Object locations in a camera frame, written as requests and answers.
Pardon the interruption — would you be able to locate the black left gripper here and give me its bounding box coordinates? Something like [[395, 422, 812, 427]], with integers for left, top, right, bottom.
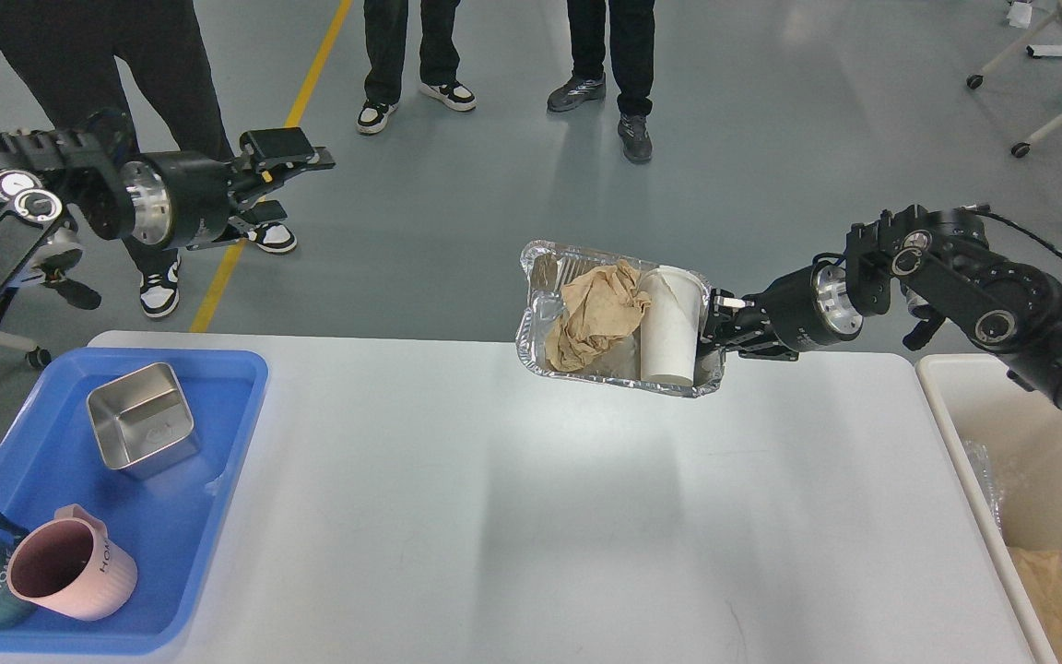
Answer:
[[121, 127, 336, 251]]

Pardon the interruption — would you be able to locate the person with black-white sneakers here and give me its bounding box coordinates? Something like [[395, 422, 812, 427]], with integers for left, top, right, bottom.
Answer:
[[356, 0, 478, 136]]

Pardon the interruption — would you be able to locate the brown paper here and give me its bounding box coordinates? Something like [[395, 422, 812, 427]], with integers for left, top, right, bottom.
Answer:
[[1008, 547, 1062, 663], [545, 259, 653, 373]]

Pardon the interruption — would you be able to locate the aluminium foil tray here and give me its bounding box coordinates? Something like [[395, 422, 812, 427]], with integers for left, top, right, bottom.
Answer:
[[515, 240, 725, 398]]

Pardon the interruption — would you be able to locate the stainless steel rectangular container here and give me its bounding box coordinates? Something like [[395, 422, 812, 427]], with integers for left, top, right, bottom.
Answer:
[[86, 362, 201, 480]]

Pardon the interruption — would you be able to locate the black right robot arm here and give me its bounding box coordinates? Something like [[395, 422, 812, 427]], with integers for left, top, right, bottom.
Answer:
[[696, 205, 1062, 411]]

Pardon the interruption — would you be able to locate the pink ribbed mug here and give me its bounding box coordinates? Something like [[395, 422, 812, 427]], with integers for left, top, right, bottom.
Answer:
[[6, 504, 138, 622]]

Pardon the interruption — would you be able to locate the person with grey sneakers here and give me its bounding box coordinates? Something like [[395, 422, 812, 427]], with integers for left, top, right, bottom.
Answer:
[[547, 0, 657, 165]]

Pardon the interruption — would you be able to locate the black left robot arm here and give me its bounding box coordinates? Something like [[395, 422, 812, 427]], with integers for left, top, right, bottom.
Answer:
[[0, 109, 336, 321]]

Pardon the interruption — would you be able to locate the blue plastic tray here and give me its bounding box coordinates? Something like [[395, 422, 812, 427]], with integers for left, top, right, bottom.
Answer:
[[0, 348, 268, 656]]

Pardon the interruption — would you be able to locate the person in beige top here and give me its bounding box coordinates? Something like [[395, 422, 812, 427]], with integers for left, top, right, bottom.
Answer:
[[0, 0, 299, 320]]

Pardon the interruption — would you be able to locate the brown paper in bin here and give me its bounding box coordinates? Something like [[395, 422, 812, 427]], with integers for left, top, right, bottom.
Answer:
[[1008, 547, 1062, 663]]

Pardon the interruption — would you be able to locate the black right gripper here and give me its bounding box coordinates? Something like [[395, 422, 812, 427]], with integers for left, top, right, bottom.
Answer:
[[699, 262, 864, 361]]

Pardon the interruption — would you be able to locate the clear plastic in bin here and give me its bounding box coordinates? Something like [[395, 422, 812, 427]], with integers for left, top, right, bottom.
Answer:
[[962, 440, 1003, 533]]

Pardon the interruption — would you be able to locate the white plastic bin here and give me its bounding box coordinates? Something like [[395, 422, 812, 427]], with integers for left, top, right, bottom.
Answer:
[[917, 354, 1062, 663]]

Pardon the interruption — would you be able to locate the white paper cup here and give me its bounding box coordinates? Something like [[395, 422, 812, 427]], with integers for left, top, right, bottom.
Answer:
[[640, 266, 705, 386]]

